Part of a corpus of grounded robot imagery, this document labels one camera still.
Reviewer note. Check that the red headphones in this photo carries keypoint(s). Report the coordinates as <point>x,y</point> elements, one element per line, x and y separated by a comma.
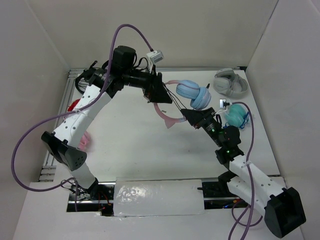
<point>73,105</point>

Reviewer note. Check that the grey white headphones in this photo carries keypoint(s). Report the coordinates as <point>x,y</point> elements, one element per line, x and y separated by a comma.
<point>230,84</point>

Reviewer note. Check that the black wired headphones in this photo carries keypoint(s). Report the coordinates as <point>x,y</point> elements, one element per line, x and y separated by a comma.
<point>91,75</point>

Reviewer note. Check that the white taped front panel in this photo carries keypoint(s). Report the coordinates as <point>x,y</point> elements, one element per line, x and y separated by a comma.
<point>158,198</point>

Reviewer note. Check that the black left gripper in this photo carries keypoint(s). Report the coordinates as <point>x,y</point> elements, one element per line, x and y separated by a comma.
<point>155,91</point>

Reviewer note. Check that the blue pink cat-ear headphones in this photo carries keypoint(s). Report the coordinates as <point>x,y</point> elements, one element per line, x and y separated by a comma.
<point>200,98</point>

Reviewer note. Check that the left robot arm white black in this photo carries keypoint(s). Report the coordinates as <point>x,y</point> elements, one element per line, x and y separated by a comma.
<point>63,142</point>

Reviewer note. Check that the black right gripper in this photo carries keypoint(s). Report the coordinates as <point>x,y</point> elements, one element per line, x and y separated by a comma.
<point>197,117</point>

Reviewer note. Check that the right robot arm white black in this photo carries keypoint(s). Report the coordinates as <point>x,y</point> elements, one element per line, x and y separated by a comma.
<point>280,207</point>

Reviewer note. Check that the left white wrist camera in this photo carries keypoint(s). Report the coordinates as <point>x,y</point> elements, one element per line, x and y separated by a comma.
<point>153,58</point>

